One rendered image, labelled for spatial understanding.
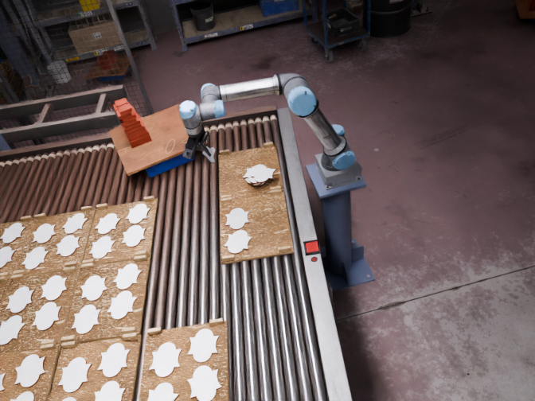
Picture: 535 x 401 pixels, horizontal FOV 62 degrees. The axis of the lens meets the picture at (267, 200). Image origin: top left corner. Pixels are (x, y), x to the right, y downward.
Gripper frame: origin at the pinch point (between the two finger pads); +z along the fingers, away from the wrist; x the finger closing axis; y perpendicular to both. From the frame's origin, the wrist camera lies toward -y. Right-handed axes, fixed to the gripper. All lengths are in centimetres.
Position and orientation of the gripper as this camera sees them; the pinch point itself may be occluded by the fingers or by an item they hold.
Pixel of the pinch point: (200, 159)
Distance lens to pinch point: 223.7
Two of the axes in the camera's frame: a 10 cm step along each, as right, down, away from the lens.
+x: -9.1, -3.2, 2.6
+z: 0.6, 5.2, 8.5
